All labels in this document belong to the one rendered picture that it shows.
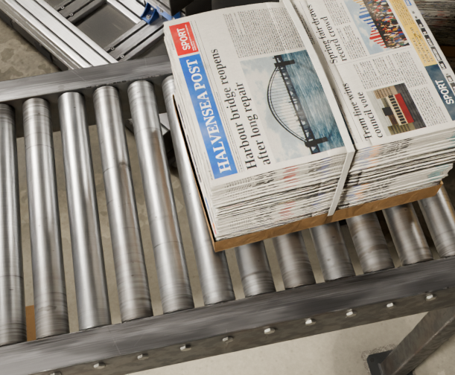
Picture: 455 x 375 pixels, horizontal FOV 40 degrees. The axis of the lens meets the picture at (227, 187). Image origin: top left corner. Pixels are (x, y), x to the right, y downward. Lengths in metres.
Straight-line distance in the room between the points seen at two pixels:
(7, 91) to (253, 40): 0.51
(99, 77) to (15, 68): 1.17
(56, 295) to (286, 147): 0.43
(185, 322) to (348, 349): 0.90
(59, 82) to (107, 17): 0.94
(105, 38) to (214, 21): 1.15
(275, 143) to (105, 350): 0.40
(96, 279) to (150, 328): 0.12
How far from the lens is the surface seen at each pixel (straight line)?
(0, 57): 2.40
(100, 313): 0.98
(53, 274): 1.02
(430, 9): 1.71
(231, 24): 0.94
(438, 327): 1.33
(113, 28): 2.09
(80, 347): 0.97
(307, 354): 1.78
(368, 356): 1.80
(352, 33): 0.95
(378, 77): 0.90
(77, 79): 1.20
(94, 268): 1.01
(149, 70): 1.19
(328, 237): 1.02
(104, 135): 1.12
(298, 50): 0.92
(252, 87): 0.87
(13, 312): 1.02
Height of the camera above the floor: 1.72
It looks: 61 degrees down
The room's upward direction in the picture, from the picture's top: 1 degrees counter-clockwise
